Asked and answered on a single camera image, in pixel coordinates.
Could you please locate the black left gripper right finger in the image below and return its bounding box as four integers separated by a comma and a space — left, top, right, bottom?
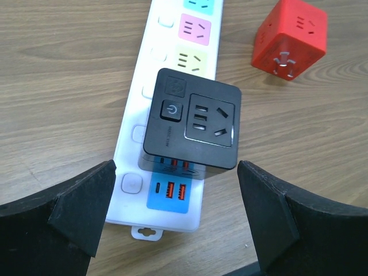
237, 161, 367, 275

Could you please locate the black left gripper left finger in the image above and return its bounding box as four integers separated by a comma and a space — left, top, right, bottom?
1, 160, 116, 275

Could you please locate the black cube plug adapter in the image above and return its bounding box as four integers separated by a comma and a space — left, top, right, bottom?
139, 68, 242, 179

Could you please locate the red cube plug adapter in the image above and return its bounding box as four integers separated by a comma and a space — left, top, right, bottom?
251, 0, 328, 81

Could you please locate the white multicolour power strip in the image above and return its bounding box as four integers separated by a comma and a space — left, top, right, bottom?
106, 1, 223, 241

